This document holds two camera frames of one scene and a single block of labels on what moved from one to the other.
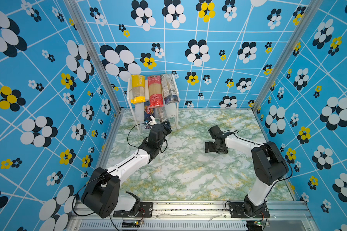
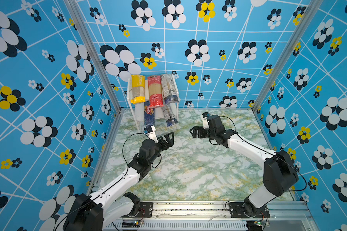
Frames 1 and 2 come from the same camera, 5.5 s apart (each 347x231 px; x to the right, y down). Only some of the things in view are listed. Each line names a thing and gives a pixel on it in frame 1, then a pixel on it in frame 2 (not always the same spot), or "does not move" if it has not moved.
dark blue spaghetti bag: [148, 111] does not move
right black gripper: [208, 145] -> [200, 129]
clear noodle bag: [163, 115] -> [170, 111]
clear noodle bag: [170, 89] does not move
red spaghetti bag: [156, 97] does not move
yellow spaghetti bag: [138, 89] does not move
